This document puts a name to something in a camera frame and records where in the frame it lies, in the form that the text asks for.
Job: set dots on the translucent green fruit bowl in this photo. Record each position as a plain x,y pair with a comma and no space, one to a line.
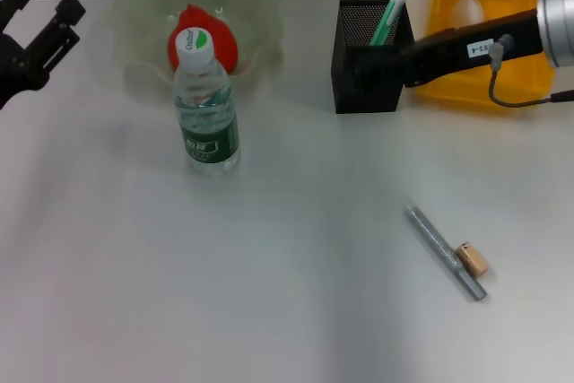
260,11

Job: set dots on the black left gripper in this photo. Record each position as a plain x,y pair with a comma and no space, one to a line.
13,69

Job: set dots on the grey pen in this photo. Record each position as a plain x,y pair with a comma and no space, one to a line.
430,235

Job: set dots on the red-orange fruit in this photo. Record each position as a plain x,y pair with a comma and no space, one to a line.
224,46

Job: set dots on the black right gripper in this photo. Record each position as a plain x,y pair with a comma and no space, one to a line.
448,51

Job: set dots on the black mesh pen holder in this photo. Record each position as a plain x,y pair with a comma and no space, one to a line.
350,96

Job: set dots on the green pen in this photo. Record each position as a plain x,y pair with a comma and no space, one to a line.
385,24

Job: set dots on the white paper ball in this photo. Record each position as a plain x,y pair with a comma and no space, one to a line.
466,11

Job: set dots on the small wooden block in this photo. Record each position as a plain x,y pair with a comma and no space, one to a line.
472,261

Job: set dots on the clear green-label water bottle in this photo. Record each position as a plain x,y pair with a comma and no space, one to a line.
208,132

